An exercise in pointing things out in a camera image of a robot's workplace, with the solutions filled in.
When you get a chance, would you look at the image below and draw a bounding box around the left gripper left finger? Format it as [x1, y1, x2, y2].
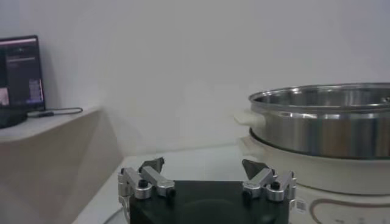
[118, 156, 177, 200]

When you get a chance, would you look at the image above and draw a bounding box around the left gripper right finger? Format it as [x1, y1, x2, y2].
[241, 158, 297, 203]

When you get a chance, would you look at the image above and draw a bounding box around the stainless steel steamer basket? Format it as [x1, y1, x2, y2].
[233, 82, 390, 159]

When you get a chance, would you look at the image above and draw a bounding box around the cream electric cooker base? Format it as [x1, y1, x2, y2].
[237, 135, 390, 224]

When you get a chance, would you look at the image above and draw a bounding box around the small black usb hub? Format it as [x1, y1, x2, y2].
[27, 111, 55, 119]

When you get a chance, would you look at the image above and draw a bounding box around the black laptop with dark screen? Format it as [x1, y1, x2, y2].
[0, 35, 46, 113]

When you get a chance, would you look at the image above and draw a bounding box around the black usb hub cable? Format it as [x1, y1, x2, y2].
[45, 107, 83, 116]

